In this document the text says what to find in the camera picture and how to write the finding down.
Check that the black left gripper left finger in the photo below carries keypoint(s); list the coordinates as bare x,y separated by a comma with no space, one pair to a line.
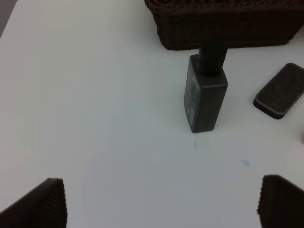
43,207

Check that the dark brown wicker basket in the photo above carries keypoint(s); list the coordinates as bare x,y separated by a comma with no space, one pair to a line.
184,24

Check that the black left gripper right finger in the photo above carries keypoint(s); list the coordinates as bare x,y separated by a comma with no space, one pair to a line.
281,203

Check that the black whiteboard eraser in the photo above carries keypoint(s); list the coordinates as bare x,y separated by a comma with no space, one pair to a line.
279,95

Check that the dark green pump bottle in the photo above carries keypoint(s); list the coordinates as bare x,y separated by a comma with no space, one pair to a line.
206,86

